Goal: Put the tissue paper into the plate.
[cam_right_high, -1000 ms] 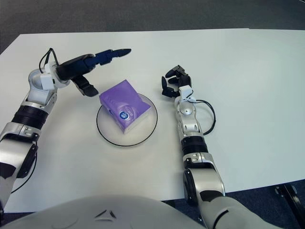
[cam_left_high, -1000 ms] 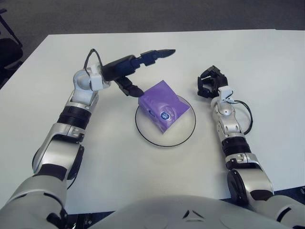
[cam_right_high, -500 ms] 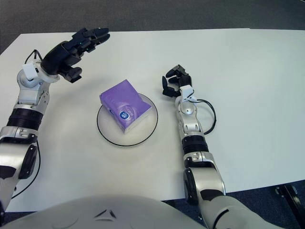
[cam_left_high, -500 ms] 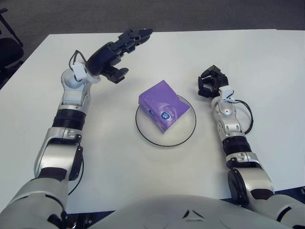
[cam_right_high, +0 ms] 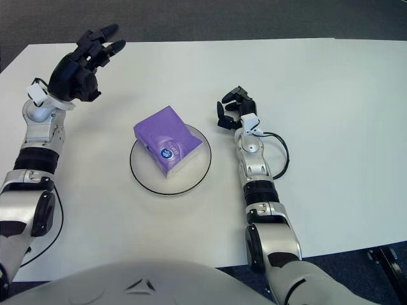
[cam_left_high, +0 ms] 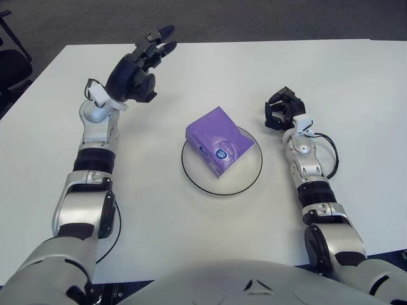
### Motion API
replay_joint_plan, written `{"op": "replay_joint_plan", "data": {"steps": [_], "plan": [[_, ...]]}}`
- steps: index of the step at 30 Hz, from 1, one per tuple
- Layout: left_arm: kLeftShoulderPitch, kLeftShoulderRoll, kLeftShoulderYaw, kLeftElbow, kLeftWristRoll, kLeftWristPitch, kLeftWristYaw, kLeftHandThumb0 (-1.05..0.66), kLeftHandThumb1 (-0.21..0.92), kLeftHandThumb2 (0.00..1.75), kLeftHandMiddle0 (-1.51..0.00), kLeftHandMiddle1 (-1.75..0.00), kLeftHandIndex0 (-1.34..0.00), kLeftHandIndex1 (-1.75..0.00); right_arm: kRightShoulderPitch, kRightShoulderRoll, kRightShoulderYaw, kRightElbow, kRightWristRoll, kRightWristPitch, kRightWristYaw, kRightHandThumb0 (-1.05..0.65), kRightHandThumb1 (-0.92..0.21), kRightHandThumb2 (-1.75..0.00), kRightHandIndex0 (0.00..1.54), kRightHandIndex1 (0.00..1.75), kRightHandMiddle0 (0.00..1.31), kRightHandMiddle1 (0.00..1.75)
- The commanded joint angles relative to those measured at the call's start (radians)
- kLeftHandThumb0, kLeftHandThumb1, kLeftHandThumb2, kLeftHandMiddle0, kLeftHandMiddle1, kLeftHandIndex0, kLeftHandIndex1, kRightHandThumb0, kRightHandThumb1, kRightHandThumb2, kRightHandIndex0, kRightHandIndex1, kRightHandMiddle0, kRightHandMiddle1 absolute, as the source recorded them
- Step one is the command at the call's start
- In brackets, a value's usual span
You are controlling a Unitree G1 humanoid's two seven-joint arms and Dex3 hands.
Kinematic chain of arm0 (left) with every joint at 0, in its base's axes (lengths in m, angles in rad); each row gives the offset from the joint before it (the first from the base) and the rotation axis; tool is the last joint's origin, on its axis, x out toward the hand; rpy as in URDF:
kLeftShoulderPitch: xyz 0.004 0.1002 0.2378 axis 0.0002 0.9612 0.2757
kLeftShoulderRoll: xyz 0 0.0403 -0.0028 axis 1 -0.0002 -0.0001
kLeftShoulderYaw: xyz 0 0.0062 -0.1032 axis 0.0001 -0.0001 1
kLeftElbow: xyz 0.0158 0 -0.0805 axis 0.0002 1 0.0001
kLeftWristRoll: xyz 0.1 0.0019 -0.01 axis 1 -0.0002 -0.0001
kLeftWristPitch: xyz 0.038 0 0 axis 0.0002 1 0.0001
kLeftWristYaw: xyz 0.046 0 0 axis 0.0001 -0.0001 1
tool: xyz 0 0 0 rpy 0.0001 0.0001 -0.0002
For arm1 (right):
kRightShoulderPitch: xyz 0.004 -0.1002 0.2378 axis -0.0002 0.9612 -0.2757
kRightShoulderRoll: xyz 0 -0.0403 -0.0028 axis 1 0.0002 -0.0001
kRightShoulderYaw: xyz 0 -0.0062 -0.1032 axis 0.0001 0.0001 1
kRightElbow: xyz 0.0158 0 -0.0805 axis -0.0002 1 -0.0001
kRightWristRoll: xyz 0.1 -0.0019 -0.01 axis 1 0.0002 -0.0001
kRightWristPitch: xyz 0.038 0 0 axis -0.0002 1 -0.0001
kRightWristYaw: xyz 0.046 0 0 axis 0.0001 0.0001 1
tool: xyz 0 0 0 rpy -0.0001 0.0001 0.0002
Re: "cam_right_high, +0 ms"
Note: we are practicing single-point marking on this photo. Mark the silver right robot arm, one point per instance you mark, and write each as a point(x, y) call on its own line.
point(256, 165)

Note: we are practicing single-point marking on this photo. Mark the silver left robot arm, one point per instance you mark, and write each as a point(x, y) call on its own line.
point(38, 133)

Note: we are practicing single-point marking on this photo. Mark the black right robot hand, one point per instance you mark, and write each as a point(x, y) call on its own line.
point(248, 107)

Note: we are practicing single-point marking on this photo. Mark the black table base frame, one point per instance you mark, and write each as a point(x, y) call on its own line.
point(391, 263)

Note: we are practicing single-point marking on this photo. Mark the white plate with black rim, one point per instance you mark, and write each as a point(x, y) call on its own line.
point(190, 181)

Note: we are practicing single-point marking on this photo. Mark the grey robot torso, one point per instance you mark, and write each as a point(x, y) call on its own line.
point(143, 286)

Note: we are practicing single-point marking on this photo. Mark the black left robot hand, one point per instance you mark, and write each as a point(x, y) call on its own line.
point(73, 76)

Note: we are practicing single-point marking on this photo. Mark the purple tissue paper pack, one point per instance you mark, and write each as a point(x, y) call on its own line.
point(162, 130)

